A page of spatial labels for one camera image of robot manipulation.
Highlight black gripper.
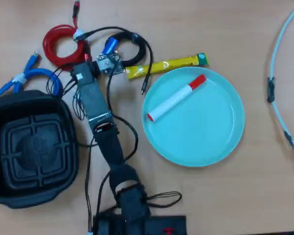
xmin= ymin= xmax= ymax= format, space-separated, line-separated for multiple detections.
xmin=71 ymin=61 xmax=100 ymax=86

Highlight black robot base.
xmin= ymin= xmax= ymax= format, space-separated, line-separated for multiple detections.
xmin=92 ymin=212 xmax=188 ymax=235

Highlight black square bowl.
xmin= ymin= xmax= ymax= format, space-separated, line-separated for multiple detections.
xmin=0 ymin=89 xmax=79 ymax=209

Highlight yellow sachet packet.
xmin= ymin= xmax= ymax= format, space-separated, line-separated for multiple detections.
xmin=124 ymin=52 xmax=210 ymax=80

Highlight white marker with red cap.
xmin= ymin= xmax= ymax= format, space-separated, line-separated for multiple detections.
xmin=146 ymin=74 xmax=207 ymax=122

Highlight teal round plate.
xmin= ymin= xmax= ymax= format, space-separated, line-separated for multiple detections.
xmin=141 ymin=66 xmax=245 ymax=167

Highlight black tube clip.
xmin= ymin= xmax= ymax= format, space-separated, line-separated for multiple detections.
xmin=267 ymin=77 xmax=276 ymax=103
xmin=283 ymin=131 xmax=294 ymax=150

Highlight light blue curved tube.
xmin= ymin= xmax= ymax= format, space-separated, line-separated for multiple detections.
xmin=268 ymin=0 xmax=294 ymax=160

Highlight bare camera circuit board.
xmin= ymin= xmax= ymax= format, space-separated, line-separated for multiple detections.
xmin=96 ymin=50 xmax=126 ymax=77

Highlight thin black servo wires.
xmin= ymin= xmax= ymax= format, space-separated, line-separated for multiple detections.
xmin=45 ymin=67 xmax=89 ymax=120

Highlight red coiled cable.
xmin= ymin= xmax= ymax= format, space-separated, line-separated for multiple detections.
xmin=43 ymin=0 xmax=91 ymax=66

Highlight blue coiled cable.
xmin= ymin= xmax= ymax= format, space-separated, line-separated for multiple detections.
xmin=0 ymin=50 xmax=64 ymax=103

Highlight black coiled cable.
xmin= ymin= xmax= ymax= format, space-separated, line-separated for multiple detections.
xmin=73 ymin=26 xmax=154 ymax=95

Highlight black camera cable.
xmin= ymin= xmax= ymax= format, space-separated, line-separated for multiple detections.
xmin=107 ymin=73 xmax=139 ymax=161

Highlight red and black wire bundle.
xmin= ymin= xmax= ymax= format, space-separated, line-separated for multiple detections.
xmin=84 ymin=137 xmax=111 ymax=235

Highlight black cord loop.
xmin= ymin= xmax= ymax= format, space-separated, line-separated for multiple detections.
xmin=146 ymin=190 xmax=183 ymax=209

